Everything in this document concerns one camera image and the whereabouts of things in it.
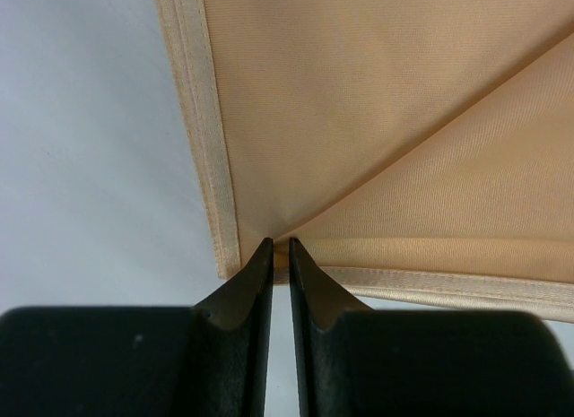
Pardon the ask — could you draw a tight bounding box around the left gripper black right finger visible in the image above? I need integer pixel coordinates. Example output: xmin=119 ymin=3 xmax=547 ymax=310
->
xmin=289 ymin=239 xmax=573 ymax=416

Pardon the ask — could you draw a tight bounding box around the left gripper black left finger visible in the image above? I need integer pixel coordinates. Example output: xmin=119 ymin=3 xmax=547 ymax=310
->
xmin=1 ymin=239 xmax=274 ymax=416

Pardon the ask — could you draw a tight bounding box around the peach cloth napkin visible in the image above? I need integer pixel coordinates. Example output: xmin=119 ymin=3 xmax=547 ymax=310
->
xmin=156 ymin=0 xmax=573 ymax=322

